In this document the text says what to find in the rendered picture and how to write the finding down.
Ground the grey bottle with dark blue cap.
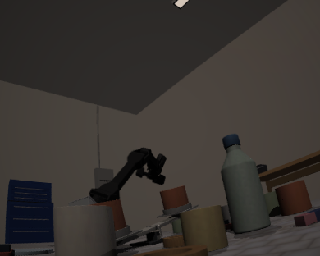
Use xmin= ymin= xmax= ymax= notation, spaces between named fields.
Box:
xmin=221 ymin=134 xmax=271 ymax=234

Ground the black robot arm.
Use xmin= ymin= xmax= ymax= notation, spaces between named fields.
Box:
xmin=89 ymin=148 xmax=167 ymax=203

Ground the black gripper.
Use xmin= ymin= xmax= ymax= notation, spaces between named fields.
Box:
xmin=136 ymin=167 xmax=166 ymax=185

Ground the brown ring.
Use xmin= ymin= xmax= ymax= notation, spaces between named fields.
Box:
xmin=163 ymin=235 xmax=185 ymax=248
xmin=132 ymin=245 xmax=208 ymax=256

